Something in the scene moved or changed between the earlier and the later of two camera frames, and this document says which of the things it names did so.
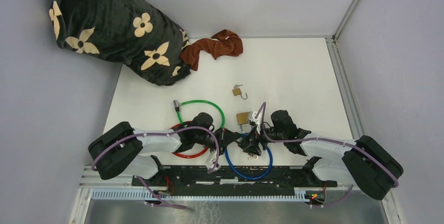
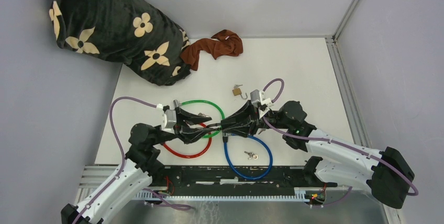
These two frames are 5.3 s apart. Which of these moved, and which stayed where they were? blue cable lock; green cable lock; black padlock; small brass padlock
Moved: black padlock
Stayed: small brass padlock; green cable lock; blue cable lock
